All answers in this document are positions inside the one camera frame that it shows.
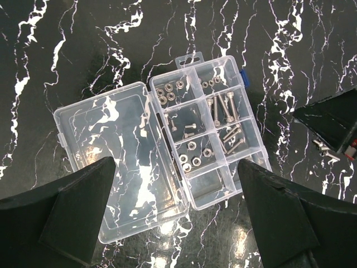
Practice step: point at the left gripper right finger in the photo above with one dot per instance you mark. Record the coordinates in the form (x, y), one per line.
(295, 226)

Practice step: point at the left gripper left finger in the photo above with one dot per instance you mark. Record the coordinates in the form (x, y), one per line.
(57, 224)

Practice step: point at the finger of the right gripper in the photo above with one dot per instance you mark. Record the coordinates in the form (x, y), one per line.
(332, 120)

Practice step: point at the pile of screws and nuts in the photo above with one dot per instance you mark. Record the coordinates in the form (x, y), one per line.
(324, 150)

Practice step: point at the clear plastic compartment box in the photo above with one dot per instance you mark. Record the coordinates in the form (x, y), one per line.
(176, 142)

